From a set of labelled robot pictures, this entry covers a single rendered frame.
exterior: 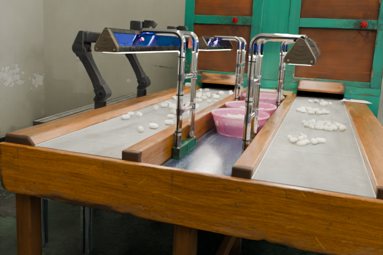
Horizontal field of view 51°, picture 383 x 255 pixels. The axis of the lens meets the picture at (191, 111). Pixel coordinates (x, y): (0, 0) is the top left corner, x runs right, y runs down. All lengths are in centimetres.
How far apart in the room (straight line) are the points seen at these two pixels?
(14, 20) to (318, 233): 357
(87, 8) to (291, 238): 355
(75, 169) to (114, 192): 14
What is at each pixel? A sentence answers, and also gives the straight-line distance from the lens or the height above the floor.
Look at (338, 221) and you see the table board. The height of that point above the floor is 67.
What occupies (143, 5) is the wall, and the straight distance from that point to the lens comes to 403.
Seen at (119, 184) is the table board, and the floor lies 67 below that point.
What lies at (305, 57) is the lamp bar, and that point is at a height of 106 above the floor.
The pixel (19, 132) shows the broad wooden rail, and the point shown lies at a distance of 141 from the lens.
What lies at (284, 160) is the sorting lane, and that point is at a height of 74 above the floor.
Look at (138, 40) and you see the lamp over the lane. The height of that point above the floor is 108.
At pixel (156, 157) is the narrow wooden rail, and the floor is 72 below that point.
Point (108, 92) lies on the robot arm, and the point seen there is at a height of 79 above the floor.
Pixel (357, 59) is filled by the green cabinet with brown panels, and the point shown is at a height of 102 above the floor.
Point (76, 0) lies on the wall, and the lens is 435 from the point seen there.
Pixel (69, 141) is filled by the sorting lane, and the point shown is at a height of 74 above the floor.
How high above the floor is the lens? 109
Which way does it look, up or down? 10 degrees down
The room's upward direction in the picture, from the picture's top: 3 degrees clockwise
